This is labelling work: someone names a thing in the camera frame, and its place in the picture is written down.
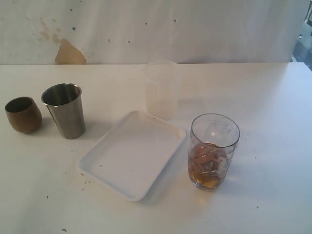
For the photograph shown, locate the brown cereal contents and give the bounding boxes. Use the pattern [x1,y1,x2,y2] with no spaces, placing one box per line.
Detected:
[188,143,230,191]

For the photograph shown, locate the stainless steel cup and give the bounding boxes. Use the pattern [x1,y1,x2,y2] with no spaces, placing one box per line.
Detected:
[41,83,86,139]

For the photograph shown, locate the brown wooden cup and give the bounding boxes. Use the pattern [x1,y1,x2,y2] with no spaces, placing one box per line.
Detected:
[5,97,42,134]

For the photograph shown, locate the clear plastic measuring cup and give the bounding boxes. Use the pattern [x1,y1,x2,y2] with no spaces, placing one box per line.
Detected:
[188,113,241,191]

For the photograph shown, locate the translucent plastic container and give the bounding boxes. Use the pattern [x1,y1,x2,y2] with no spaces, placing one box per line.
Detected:
[144,60,181,120]

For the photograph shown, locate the white plastic tray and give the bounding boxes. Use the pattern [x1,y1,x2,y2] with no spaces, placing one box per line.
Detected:
[77,111,186,202]

